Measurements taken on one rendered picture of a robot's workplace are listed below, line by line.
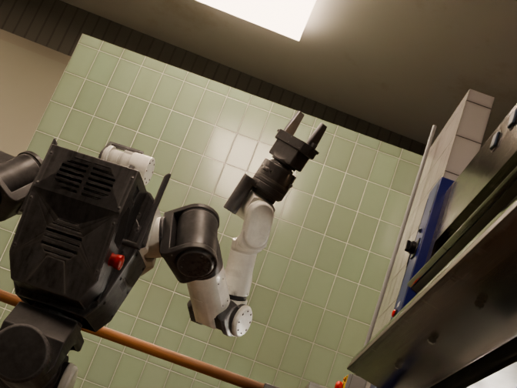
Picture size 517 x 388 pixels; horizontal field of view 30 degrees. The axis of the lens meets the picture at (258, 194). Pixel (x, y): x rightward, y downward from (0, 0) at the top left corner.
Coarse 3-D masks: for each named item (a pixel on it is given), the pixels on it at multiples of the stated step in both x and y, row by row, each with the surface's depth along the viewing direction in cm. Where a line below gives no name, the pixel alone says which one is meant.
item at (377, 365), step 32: (512, 224) 157; (480, 256) 174; (512, 256) 167; (448, 288) 195; (480, 288) 186; (512, 288) 178; (416, 320) 222; (448, 320) 210; (480, 320) 200; (512, 320) 191; (384, 352) 257; (416, 352) 242; (448, 352) 228; (480, 352) 216; (384, 384) 285; (416, 384) 266
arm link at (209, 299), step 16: (224, 272) 217; (192, 288) 216; (208, 288) 215; (224, 288) 218; (192, 304) 221; (208, 304) 218; (224, 304) 220; (240, 304) 227; (192, 320) 228; (208, 320) 221; (224, 320) 220; (240, 320) 225
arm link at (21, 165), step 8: (0, 152) 218; (0, 160) 216; (8, 160) 216; (16, 160) 216; (24, 160) 216; (32, 160) 217; (0, 168) 212; (8, 168) 212; (16, 168) 213; (24, 168) 215; (32, 168) 216; (0, 176) 210; (8, 176) 211; (16, 176) 212; (24, 176) 214; (32, 176) 216; (8, 184) 210; (16, 184) 212; (24, 184) 214
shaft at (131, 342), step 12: (0, 300) 257; (12, 300) 257; (108, 336) 256; (120, 336) 256; (132, 336) 257; (132, 348) 256; (144, 348) 256; (156, 348) 256; (168, 360) 256; (180, 360) 255; (192, 360) 256; (204, 372) 255; (216, 372) 255; (228, 372) 256; (240, 384) 255; (252, 384) 255; (264, 384) 256
